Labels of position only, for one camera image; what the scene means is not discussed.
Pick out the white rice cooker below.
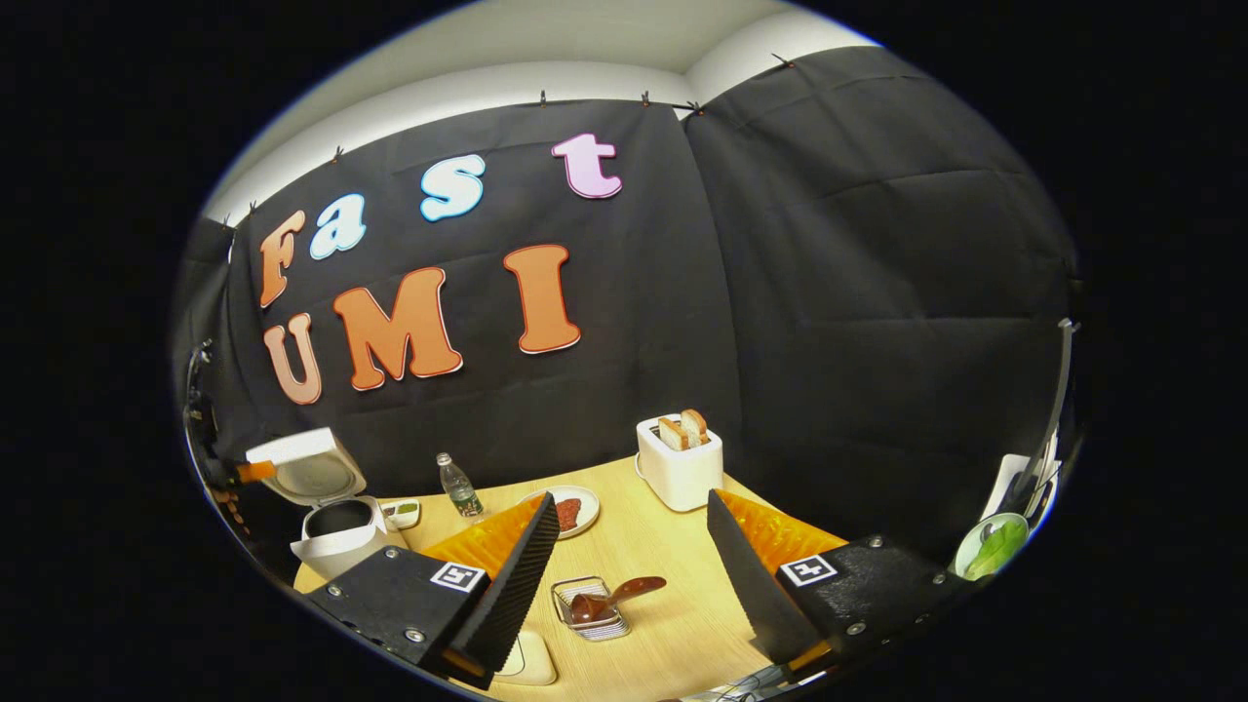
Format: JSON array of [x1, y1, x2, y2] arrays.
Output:
[[246, 427, 410, 581]]

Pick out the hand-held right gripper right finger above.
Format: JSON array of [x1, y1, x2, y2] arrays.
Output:
[[707, 487, 976, 674]]

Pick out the clear chopstick holder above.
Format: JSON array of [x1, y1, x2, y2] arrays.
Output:
[[551, 575, 633, 643]]

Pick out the white round plate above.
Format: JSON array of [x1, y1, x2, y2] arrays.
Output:
[[522, 486, 602, 540]]

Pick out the white panel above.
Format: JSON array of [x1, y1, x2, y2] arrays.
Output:
[[980, 453, 1034, 523]]

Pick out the cream square dish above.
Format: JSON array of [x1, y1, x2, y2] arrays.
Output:
[[494, 630, 559, 686]]

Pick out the black backdrop cloth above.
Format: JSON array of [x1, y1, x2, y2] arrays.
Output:
[[174, 44, 1083, 576]]

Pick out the light green bowl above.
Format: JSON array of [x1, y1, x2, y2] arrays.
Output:
[[954, 513, 1031, 582]]

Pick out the white toaster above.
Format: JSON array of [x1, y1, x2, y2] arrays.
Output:
[[636, 414, 724, 513]]

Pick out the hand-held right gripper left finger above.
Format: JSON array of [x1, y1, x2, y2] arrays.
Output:
[[304, 492, 562, 691]]

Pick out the brown wooden spoon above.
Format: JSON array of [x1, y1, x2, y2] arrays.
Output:
[[568, 576, 669, 626]]

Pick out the grey metal stand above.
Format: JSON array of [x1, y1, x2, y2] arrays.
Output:
[[1014, 317, 1078, 518]]

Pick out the clear plastic water bottle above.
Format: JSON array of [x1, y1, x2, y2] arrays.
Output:
[[436, 452, 486, 520]]

